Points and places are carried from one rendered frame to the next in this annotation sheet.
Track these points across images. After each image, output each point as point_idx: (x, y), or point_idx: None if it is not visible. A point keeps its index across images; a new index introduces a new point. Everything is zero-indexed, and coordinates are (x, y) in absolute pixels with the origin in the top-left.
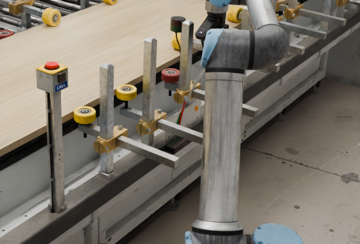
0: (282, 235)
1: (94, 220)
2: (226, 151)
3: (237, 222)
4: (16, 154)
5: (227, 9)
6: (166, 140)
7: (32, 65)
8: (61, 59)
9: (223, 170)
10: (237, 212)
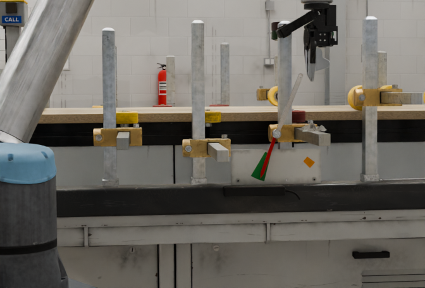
0: (21, 148)
1: (85, 243)
2: (23, 37)
3: (4, 133)
4: (31, 137)
5: None
6: (234, 183)
7: (179, 109)
8: (215, 109)
9: (11, 60)
10: (12, 122)
